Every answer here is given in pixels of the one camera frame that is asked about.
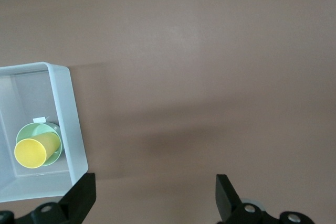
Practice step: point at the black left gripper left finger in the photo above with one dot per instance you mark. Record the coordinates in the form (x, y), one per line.
(76, 197)

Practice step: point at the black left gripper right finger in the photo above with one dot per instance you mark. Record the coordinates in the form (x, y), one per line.
(227, 200)

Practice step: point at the yellow plastic cup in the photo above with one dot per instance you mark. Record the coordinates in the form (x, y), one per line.
(29, 153)

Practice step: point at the light green bowl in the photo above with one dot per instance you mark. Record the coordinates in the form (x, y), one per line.
(29, 129)

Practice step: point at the white paper label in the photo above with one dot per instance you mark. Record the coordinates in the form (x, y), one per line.
(40, 120)

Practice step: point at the translucent white plastic box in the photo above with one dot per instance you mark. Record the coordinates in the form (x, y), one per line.
(65, 103)

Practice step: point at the brown table cover sheet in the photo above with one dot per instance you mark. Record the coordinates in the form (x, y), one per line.
(197, 51)

